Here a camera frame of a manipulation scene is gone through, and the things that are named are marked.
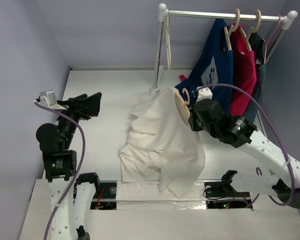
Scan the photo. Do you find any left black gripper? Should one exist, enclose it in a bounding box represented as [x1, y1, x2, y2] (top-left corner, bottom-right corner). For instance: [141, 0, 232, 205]
[54, 91, 102, 147]

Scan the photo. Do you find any wooden hanger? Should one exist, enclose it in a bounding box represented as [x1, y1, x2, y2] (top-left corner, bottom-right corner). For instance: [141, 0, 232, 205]
[223, 8, 241, 51]
[239, 9, 262, 52]
[173, 89, 190, 127]

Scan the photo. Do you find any white t shirt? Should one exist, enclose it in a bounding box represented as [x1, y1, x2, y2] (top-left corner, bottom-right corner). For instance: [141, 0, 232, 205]
[118, 87, 206, 198]

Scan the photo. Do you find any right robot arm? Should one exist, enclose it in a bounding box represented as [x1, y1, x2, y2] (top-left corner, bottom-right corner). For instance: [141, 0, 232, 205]
[188, 99, 300, 209]

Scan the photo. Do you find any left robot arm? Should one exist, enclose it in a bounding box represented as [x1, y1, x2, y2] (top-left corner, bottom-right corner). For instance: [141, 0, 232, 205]
[33, 90, 102, 240]

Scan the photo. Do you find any blue t shirt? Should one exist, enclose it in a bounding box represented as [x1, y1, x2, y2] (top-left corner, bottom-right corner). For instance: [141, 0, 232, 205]
[175, 19, 234, 107]

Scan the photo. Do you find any red t shirt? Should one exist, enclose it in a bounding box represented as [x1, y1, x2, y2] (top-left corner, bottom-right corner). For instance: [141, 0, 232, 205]
[178, 24, 258, 117]

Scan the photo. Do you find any dark teal t shirt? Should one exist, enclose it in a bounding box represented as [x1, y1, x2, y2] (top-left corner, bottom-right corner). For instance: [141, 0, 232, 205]
[239, 32, 266, 123]

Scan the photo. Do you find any wooden hanger under blue shirt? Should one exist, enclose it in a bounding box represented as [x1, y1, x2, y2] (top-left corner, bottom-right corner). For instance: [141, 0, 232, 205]
[223, 8, 241, 51]

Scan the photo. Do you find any wooden hanger under red shirt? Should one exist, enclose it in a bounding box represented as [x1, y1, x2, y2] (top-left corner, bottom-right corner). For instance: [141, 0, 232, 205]
[239, 9, 262, 52]

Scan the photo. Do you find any white clothes rack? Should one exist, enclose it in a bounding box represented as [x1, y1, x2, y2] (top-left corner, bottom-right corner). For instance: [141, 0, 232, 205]
[145, 1, 299, 101]

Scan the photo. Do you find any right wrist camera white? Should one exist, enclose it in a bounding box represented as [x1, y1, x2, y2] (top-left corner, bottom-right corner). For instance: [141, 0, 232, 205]
[194, 87, 213, 103]

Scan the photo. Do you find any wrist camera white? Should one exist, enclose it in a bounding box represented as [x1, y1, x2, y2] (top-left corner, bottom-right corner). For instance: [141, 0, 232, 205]
[194, 87, 213, 103]
[33, 90, 67, 111]

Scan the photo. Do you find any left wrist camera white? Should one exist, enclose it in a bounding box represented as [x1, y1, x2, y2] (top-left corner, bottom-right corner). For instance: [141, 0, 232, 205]
[33, 90, 67, 111]

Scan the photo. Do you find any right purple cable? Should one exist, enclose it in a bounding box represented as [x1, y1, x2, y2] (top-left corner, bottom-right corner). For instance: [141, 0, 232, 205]
[194, 83, 296, 209]

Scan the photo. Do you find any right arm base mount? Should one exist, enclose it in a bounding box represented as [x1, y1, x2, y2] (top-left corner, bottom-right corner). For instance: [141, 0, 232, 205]
[202, 170, 252, 210]

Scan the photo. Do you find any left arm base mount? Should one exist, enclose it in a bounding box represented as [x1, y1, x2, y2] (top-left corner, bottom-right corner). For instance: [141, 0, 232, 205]
[90, 181, 117, 210]

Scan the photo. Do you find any pink wire hanger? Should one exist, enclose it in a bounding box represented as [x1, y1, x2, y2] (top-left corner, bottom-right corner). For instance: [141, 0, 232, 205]
[263, 14, 282, 64]

